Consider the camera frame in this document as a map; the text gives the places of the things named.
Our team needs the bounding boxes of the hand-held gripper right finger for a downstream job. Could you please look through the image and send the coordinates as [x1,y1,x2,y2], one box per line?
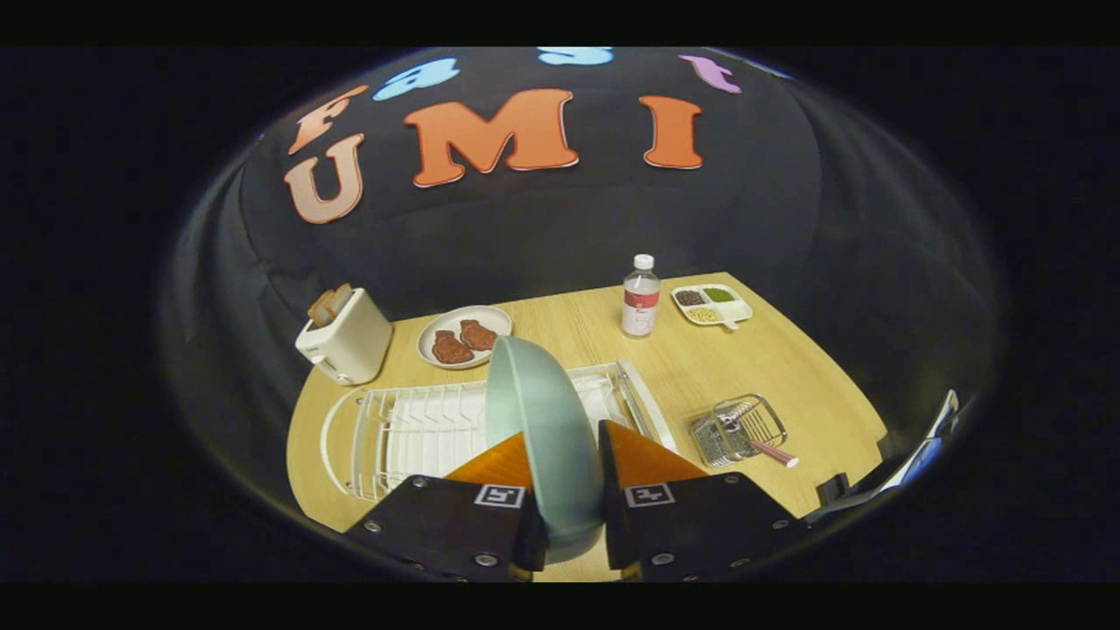
[598,420,810,583]

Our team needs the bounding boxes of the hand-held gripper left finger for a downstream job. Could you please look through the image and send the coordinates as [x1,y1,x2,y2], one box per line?
[343,431,550,583]

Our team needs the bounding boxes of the pink handled spoon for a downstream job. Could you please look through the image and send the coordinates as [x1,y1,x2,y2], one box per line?
[717,418,800,469]

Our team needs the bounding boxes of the metal wire basket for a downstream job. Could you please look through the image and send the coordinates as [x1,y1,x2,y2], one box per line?
[689,394,788,469]

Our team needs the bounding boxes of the mint green plate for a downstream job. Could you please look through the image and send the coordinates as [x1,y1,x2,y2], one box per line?
[486,335,606,565]

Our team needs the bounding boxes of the white divided tray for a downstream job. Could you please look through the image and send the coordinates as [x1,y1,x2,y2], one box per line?
[671,283,754,332]

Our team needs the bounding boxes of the white toaster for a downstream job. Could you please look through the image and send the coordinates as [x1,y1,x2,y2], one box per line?
[295,287,395,387]

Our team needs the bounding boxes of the cream round dish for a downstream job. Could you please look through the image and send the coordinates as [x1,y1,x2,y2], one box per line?
[416,304,514,371]

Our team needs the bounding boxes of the clear bottle with red label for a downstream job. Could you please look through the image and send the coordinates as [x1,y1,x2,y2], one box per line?
[621,254,662,339]

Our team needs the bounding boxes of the white dish rack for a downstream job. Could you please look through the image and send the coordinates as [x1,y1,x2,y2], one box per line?
[319,357,680,502]

